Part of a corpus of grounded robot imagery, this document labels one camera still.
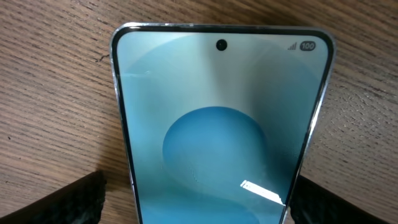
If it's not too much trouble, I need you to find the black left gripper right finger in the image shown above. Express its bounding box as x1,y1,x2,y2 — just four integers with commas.
289,175,388,224

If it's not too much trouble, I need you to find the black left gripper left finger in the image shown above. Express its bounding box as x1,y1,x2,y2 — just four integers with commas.
1,170,106,224

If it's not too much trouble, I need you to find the blue screen smartphone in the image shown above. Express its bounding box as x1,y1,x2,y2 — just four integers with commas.
109,22,336,224

